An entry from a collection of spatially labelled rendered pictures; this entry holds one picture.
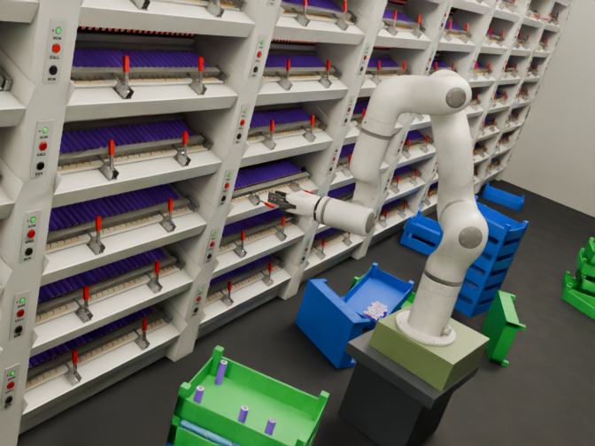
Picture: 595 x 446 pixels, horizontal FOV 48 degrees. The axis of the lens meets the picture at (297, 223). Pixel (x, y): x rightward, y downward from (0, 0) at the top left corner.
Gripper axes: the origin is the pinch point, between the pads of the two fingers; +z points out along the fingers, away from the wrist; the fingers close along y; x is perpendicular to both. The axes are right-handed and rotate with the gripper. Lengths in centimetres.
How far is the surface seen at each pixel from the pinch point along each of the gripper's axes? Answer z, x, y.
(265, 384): -30, 32, 46
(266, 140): 12.9, -14.3, -10.7
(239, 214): 13.9, 9.5, -1.3
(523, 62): 4, -42, -334
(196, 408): -25, 31, 68
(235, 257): 18.5, 27.5, -8.9
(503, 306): -57, 52, -103
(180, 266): 21.3, 24.7, 17.9
